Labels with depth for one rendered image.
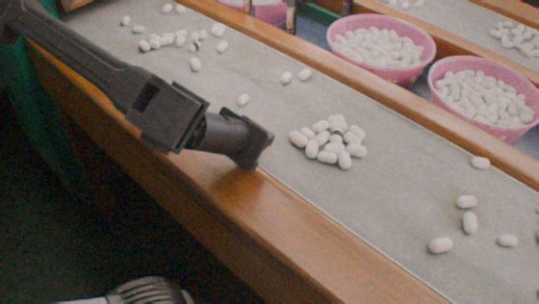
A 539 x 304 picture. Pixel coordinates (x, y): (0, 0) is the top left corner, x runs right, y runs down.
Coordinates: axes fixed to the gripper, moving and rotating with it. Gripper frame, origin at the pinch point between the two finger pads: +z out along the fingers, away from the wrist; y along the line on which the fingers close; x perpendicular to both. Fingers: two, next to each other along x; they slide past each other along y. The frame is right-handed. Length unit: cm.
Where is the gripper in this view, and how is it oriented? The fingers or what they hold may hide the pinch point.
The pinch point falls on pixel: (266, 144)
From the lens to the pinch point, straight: 75.0
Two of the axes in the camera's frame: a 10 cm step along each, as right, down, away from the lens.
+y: -7.2, -4.9, 4.9
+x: -4.6, 8.7, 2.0
